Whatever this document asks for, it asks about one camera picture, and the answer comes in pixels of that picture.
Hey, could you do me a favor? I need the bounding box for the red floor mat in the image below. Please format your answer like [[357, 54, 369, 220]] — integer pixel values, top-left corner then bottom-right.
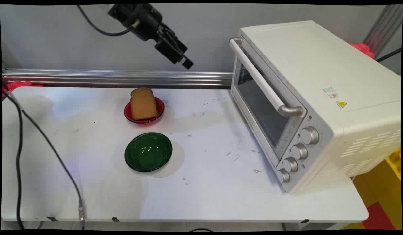
[[363, 201, 396, 231]]

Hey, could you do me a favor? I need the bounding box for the thin black cable with connector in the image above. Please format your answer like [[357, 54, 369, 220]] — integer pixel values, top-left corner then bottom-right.
[[3, 83, 87, 230]]

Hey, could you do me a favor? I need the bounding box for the black cable behind oven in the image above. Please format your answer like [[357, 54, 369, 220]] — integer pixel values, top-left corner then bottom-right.
[[376, 47, 402, 63]]

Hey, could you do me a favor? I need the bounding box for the white label sticker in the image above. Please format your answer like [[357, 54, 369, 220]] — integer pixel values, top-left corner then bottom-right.
[[322, 87, 339, 99]]

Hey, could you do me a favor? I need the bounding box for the brown bread slice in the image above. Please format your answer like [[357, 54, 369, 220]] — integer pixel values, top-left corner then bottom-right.
[[130, 87, 158, 121]]

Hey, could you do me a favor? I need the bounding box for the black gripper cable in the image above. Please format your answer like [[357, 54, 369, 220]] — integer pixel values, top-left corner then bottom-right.
[[77, 5, 140, 37]]

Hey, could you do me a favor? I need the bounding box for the aluminium rail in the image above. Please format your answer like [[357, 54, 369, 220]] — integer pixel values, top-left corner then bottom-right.
[[2, 68, 234, 89]]

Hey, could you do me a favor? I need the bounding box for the aluminium post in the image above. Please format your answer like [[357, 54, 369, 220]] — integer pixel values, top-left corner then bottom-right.
[[363, 5, 403, 60]]

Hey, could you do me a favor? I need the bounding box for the yellow floor mat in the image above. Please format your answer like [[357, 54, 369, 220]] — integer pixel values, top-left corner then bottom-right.
[[344, 147, 402, 230]]

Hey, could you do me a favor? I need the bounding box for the large silver oven knob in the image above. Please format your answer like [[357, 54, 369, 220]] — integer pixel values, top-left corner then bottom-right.
[[300, 127, 320, 145]]

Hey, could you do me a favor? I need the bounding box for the red bowl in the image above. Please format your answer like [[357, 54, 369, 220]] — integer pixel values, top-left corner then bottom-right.
[[124, 97, 165, 124]]

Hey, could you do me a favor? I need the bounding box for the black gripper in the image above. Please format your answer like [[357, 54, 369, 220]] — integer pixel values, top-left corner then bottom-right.
[[121, 4, 194, 70]]

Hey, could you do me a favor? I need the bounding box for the thick black cable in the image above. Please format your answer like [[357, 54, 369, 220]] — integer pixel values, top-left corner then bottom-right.
[[2, 87, 25, 231]]

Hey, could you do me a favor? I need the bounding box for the red plastic bracket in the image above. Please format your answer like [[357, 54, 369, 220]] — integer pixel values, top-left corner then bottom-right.
[[348, 42, 375, 59]]

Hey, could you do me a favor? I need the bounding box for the red plastic clamp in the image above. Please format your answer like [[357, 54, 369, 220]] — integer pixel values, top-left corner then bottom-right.
[[2, 81, 44, 98]]

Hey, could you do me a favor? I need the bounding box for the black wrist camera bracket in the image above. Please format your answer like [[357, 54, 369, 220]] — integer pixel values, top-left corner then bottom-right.
[[107, 4, 132, 22]]

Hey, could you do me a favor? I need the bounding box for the green bowl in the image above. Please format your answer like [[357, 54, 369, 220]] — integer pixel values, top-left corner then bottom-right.
[[124, 132, 173, 173]]

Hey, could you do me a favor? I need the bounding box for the oven glass door with handle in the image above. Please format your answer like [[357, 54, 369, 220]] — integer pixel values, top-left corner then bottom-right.
[[229, 37, 307, 169]]

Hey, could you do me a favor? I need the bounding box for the cream toaster oven body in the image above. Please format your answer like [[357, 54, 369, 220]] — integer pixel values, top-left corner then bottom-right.
[[229, 20, 401, 194]]

